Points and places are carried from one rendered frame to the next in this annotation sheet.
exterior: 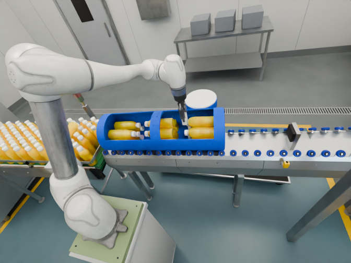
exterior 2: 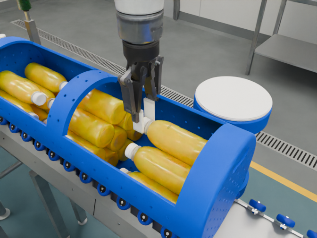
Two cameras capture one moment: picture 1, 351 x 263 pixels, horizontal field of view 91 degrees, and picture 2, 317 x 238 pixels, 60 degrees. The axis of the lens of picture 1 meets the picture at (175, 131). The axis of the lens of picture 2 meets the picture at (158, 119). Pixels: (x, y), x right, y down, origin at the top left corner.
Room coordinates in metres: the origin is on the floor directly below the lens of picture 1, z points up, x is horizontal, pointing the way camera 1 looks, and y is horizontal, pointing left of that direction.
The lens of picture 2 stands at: (0.36, -0.27, 1.62)
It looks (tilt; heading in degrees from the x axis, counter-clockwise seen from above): 40 degrees down; 17
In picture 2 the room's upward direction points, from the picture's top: straight up
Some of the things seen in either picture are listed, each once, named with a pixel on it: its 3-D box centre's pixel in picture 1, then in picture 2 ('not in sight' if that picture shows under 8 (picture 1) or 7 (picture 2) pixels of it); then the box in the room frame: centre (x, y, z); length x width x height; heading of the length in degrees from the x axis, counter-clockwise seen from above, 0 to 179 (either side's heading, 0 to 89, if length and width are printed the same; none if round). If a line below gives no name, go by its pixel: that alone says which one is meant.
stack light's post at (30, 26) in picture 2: (110, 141); (54, 105); (1.53, 0.79, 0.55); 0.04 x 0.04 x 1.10; 71
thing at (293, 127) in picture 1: (291, 136); not in sight; (0.62, -0.71, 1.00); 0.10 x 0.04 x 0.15; 161
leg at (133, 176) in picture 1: (141, 186); (52, 209); (0.98, 0.51, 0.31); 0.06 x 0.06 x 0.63; 71
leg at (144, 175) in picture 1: (144, 174); (72, 191); (1.11, 0.46, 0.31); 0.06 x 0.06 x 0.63; 71
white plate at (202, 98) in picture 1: (200, 98); (232, 96); (1.24, -0.29, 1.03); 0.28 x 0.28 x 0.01
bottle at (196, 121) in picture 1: (200, 121); (178, 142); (0.82, -0.18, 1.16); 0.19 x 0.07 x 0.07; 71
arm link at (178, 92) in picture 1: (178, 88); (140, 23); (0.85, -0.08, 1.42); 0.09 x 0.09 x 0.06
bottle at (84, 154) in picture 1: (86, 156); not in sight; (0.95, 0.72, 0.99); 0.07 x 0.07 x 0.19
